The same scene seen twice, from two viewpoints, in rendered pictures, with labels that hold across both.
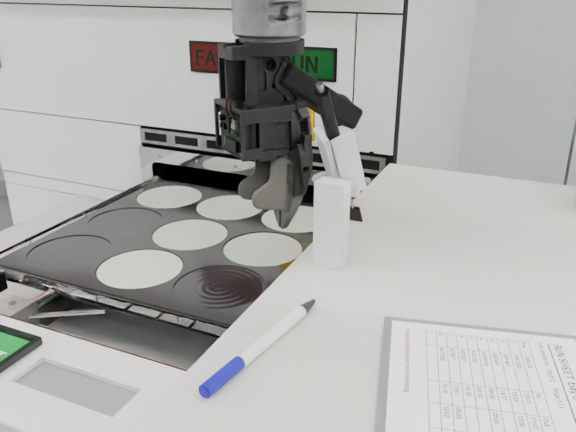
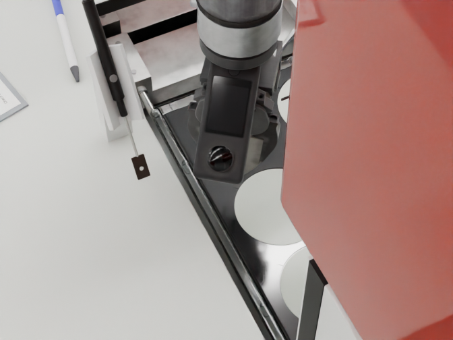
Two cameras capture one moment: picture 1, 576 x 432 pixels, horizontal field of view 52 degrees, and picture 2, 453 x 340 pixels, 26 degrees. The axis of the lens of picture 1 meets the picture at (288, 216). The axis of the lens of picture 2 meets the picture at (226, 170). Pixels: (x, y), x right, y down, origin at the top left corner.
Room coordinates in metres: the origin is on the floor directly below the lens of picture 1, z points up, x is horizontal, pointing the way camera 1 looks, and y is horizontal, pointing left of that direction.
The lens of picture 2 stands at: (1.01, -0.44, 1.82)
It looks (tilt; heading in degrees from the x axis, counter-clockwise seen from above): 56 degrees down; 130
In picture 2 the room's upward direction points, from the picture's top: straight up
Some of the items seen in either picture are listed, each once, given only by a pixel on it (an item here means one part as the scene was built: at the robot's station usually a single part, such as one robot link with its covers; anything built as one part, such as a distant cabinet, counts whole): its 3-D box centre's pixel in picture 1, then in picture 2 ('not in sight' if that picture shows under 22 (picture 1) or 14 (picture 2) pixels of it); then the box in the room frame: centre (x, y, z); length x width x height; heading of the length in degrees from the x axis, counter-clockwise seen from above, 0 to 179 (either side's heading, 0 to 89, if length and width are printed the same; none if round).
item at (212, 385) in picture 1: (265, 341); (65, 36); (0.37, 0.02, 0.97); 0.14 x 0.01 x 0.01; 147
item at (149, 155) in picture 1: (252, 187); not in sight; (0.92, 0.06, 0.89); 0.44 x 0.02 x 0.10; 66
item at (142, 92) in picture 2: not in sight; (145, 100); (0.46, 0.05, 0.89); 0.05 x 0.01 x 0.01; 156
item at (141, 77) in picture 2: not in sight; (127, 65); (0.41, 0.07, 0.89); 0.08 x 0.03 x 0.03; 156
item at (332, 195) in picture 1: (338, 193); (116, 104); (0.52, -0.05, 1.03); 0.06 x 0.04 x 0.13; 156
